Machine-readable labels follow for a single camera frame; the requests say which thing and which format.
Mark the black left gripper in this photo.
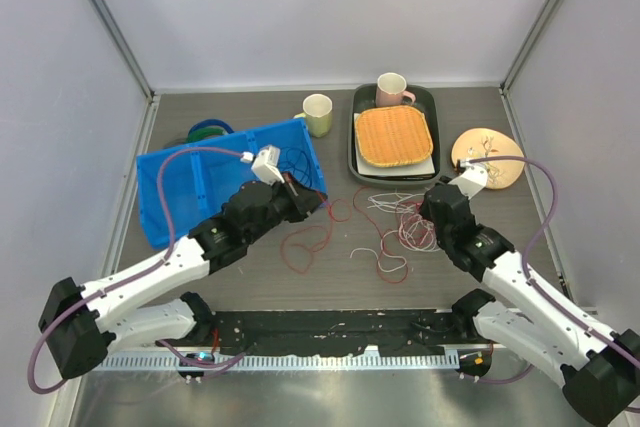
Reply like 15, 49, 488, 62
245, 170, 327, 245

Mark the blue thin cable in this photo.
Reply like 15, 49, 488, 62
277, 146, 321, 186

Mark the red thin cable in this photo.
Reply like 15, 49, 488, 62
279, 185, 436, 286

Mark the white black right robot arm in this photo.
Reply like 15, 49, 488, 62
420, 184, 639, 426

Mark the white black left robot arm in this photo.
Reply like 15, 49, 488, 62
37, 176, 327, 381

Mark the white square plate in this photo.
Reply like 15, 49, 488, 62
354, 135, 435, 179

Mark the beige plate with bird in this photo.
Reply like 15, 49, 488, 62
451, 128, 524, 190

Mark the light green ceramic mug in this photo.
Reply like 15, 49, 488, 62
295, 93, 333, 138

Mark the woven orange basket tray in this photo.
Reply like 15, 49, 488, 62
354, 105, 434, 168

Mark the blue plastic compartment bin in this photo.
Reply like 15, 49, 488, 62
137, 119, 327, 249

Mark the dark grey serving tray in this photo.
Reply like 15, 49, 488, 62
348, 83, 442, 188

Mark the pink ceramic mug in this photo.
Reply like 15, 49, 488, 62
375, 72, 416, 107

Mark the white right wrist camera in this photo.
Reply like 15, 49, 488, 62
449, 158, 489, 199

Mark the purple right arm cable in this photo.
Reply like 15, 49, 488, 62
464, 156, 640, 368

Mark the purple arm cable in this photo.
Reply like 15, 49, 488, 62
464, 156, 640, 368
26, 146, 251, 394

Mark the blue green cable coil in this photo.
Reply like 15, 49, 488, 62
186, 117, 234, 143

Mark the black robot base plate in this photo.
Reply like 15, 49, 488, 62
168, 309, 490, 357

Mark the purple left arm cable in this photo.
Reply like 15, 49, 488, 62
26, 146, 251, 394

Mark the white slotted cable duct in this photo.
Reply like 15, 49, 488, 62
95, 349, 459, 372

